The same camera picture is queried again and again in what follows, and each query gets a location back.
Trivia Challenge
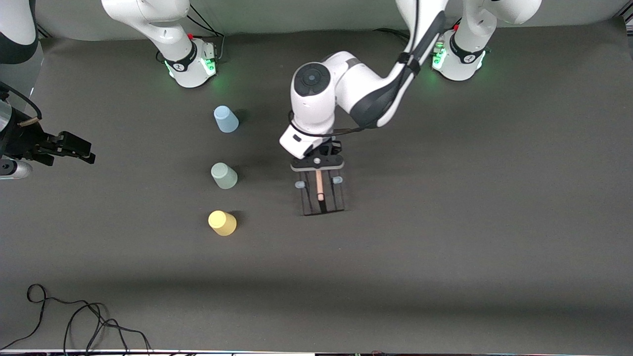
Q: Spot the loose black cable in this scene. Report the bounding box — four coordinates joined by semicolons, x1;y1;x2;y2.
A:
0;284;154;356

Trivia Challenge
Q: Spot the black wire cup holder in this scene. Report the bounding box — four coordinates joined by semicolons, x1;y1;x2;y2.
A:
295;168;346;217

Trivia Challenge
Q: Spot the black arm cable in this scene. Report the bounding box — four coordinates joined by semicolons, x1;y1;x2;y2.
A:
288;0;448;138
0;82;43;122

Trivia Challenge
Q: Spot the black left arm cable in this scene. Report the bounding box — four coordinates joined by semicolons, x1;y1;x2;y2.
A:
288;0;448;138

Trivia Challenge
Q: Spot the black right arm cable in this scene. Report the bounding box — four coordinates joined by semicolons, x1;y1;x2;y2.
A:
0;82;43;122

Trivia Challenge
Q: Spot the light blue plastic cup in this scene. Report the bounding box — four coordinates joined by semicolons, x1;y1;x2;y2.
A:
214;105;239;134

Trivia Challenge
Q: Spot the pale green plastic cup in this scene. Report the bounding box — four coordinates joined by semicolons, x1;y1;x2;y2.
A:
211;163;238;190

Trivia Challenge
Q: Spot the yellow plastic cup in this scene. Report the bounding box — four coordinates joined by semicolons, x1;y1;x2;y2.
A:
208;210;237;236

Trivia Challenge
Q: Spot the black right base cable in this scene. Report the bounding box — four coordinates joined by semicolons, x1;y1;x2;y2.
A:
185;4;226;62

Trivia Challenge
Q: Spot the black base cable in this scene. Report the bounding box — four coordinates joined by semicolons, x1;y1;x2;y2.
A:
185;4;226;62
373;28;411;43

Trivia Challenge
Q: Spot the black left base cable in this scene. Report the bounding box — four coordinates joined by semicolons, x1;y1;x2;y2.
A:
373;28;411;43

